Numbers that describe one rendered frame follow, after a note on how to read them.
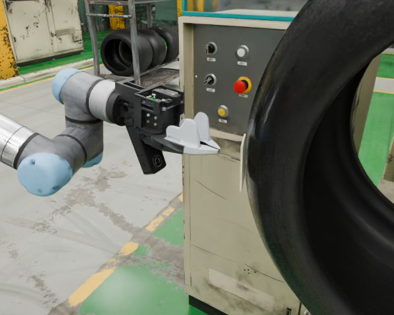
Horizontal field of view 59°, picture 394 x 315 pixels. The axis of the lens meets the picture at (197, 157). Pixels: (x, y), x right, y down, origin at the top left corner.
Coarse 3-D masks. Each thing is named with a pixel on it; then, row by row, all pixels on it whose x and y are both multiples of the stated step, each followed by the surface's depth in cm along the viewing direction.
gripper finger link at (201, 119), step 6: (198, 114) 58; (204, 114) 58; (198, 120) 59; (204, 120) 58; (180, 126) 61; (198, 126) 59; (204, 126) 58; (198, 132) 59; (204, 132) 59; (204, 138) 59; (210, 138) 59; (204, 144) 58; (210, 144) 58; (216, 144) 58
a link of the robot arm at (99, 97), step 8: (104, 80) 65; (96, 88) 63; (104, 88) 63; (112, 88) 62; (96, 96) 63; (104, 96) 62; (96, 104) 63; (104, 104) 62; (96, 112) 64; (104, 112) 63; (104, 120) 65
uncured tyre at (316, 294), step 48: (336, 0) 30; (384, 0) 27; (288, 48) 35; (336, 48) 31; (384, 48) 28; (288, 96) 35; (336, 96) 59; (288, 144) 36; (336, 144) 62; (288, 192) 38; (336, 192) 64; (288, 240) 41; (336, 240) 60; (384, 240) 63; (336, 288) 42; (384, 288) 57
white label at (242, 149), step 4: (244, 136) 42; (244, 140) 41; (244, 144) 41; (240, 148) 40; (244, 148) 42; (240, 152) 40; (244, 152) 42; (240, 156) 40; (244, 156) 43; (240, 160) 40; (244, 160) 43; (240, 164) 41; (244, 164) 43; (240, 168) 41; (244, 168) 44; (240, 172) 41; (244, 172) 44; (240, 176) 41; (244, 176) 45; (240, 180) 42; (240, 184) 42; (240, 188) 42
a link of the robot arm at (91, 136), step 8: (72, 120) 68; (96, 120) 69; (72, 128) 68; (80, 128) 68; (88, 128) 69; (96, 128) 70; (80, 136) 67; (88, 136) 68; (96, 136) 71; (88, 144) 67; (96, 144) 71; (88, 152) 67; (96, 152) 73; (88, 160) 72; (96, 160) 74
